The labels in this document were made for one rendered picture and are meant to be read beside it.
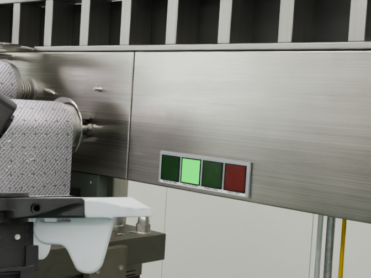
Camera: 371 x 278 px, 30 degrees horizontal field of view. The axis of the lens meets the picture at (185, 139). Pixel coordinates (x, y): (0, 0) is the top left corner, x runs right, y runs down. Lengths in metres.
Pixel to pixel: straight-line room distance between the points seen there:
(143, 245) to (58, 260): 0.23
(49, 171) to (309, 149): 0.61
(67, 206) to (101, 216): 0.03
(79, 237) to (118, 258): 0.92
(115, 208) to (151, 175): 1.02
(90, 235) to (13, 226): 0.06
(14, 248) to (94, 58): 1.18
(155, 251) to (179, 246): 3.18
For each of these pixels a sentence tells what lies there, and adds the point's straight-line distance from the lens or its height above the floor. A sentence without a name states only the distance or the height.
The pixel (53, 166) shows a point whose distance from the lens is 1.60.
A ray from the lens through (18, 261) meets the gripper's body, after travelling 0.57.
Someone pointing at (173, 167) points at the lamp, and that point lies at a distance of 1.50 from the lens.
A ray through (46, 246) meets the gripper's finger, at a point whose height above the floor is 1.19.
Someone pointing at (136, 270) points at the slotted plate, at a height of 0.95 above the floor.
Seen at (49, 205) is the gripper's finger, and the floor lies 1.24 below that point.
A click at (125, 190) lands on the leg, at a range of 1.93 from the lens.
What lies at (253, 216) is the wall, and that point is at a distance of 4.31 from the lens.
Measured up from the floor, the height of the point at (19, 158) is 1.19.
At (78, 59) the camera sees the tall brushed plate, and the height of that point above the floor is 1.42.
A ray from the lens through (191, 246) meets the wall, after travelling 4.67.
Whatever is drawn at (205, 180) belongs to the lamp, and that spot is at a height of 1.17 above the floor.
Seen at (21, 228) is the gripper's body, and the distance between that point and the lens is 0.57.
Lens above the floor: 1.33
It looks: 3 degrees down
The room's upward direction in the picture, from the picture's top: 4 degrees clockwise
